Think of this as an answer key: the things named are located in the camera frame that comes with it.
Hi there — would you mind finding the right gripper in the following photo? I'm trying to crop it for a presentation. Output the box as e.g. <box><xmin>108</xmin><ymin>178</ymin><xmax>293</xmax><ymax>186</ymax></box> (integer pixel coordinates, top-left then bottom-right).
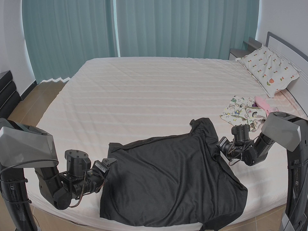
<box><xmin>216</xmin><ymin>136</ymin><xmax>241</xmax><ymax>159</ymax></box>

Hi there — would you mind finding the pink garment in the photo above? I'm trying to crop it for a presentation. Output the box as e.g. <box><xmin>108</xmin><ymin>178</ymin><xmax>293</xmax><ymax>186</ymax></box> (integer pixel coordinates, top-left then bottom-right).
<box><xmin>254</xmin><ymin>96</ymin><xmax>279</xmax><ymax>113</ymax></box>

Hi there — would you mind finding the black T-shirt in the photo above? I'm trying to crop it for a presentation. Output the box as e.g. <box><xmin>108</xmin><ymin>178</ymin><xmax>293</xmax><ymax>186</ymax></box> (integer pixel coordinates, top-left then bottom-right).
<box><xmin>99</xmin><ymin>117</ymin><xmax>249</xmax><ymax>231</ymax></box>

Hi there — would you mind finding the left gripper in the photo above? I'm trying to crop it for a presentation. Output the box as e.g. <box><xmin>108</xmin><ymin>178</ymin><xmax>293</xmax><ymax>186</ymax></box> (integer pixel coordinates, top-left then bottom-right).
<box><xmin>81</xmin><ymin>157</ymin><xmax>118</xmax><ymax>195</ymax></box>

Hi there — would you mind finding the bed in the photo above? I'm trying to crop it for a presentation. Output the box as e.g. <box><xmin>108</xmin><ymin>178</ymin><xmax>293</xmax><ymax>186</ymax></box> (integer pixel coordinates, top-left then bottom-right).
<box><xmin>25</xmin><ymin>31</ymin><xmax>308</xmax><ymax>231</ymax></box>

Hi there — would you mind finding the black chest of drawers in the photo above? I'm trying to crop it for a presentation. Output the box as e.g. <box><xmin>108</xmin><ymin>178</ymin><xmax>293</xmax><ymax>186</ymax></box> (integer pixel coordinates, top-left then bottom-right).
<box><xmin>0</xmin><ymin>70</ymin><xmax>22</xmax><ymax>120</ymax></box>

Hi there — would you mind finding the black cable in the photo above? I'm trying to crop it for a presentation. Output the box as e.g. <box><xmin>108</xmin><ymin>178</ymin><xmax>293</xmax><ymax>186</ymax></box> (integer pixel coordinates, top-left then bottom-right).
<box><xmin>68</xmin><ymin>177</ymin><xmax>107</xmax><ymax>208</ymax></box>
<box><xmin>227</xmin><ymin>151</ymin><xmax>244</xmax><ymax>167</ymax></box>
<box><xmin>0</xmin><ymin>160</ymin><xmax>59</xmax><ymax>177</ymax></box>

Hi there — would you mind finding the white printed pillow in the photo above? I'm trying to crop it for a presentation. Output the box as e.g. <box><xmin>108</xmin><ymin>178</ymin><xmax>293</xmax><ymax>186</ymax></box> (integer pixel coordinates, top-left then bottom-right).
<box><xmin>238</xmin><ymin>44</ymin><xmax>302</xmax><ymax>98</ymax></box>

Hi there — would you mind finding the blue-green curtain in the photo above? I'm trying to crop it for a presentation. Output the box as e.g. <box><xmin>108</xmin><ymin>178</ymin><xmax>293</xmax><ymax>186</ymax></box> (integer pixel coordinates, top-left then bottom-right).
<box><xmin>115</xmin><ymin>0</ymin><xmax>260</xmax><ymax>60</ymax></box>
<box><xmin>22</xmin><ymin>0</ymin><xmax>120</xmax><ymax>84</ymax></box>

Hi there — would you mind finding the grey white bedside table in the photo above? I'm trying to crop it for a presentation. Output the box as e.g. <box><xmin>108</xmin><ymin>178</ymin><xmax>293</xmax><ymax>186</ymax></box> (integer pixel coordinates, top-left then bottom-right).
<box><xmin>229</xmin><ymin>37</ymin><xmax>263</xmax><ymax>62</ymax></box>

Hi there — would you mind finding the white printed garment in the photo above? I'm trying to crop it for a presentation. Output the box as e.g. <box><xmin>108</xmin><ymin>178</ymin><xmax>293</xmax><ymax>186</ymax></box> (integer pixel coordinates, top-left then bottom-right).
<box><xmin>219</xmin><ymin>96</ymin><xmax>268</xmax><ymax>133</ymax></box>

